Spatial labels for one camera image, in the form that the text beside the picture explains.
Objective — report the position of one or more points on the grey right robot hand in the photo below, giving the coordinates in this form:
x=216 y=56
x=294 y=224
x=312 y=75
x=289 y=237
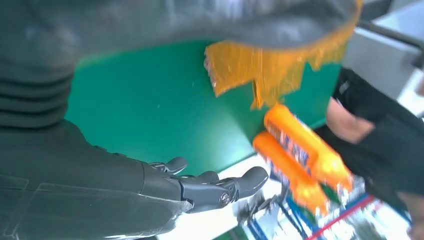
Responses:
x=66 y=192

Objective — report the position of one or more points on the yellow plastic sheet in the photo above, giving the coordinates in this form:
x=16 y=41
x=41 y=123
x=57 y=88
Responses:
x=265 y=73

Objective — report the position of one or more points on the blue metal shelf rack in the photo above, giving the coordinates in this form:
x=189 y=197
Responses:
x=298 y=222

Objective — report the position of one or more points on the person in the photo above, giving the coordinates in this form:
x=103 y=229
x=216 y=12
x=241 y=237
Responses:
x=391 y=145

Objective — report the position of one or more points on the stainless steel table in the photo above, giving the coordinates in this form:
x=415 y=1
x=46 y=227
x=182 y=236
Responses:
x=384 y=56

